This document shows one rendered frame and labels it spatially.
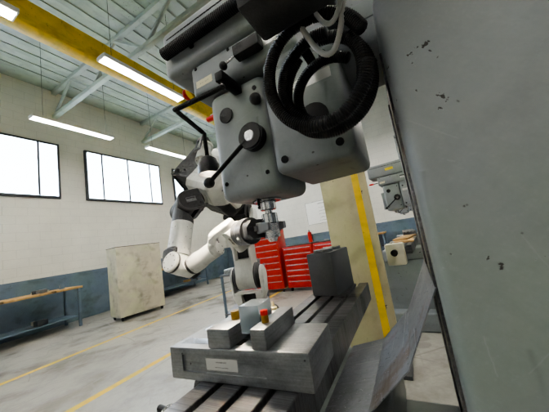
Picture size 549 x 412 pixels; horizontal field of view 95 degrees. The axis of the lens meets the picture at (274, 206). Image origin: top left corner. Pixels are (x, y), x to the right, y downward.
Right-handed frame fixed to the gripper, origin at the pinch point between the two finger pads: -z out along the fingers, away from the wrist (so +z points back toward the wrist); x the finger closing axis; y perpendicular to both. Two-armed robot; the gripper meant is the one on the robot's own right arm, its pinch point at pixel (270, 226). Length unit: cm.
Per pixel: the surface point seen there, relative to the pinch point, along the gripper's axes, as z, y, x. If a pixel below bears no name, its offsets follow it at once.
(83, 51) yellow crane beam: 407, -349, -29
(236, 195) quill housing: -0.5, -9.2, -10.3
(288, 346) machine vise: -17.0, 24.6, -12.7
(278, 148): -15.5, -17.2, -5.9
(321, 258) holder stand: 20.7, 15.6, 40.1
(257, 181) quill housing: -7.5, -11.4, -7.5
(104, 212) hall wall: 835, -148, 12
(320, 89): -26.7, -26.9, -0.7
